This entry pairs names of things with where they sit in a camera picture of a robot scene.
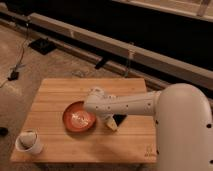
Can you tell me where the black cable with plug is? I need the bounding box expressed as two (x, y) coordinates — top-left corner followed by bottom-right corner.
(7, 19), (31, 82)

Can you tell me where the black bracket on rail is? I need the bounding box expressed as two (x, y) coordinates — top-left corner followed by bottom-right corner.
(95, 57), (109, 70)

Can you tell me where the black object at left edge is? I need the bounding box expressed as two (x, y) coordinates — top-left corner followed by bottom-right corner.
(0, 127), (9, 137)

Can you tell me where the orange bowl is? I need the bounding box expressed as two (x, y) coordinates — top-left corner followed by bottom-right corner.
(62, 101), (96, 133)

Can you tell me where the wooden table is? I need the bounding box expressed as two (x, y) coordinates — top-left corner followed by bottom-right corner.
(11, 78), (156, 164)

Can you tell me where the black eraser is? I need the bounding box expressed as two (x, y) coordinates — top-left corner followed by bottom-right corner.
(113, 114), (126, 126)

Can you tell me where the black floor plate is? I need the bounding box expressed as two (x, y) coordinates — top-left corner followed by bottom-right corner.
(29, 38), (56, 55)

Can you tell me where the white paper cup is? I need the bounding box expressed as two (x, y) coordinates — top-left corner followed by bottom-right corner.
(15, 131), (43, 155)

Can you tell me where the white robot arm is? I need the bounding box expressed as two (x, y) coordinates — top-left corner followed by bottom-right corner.
(84, 83), (213, 171)

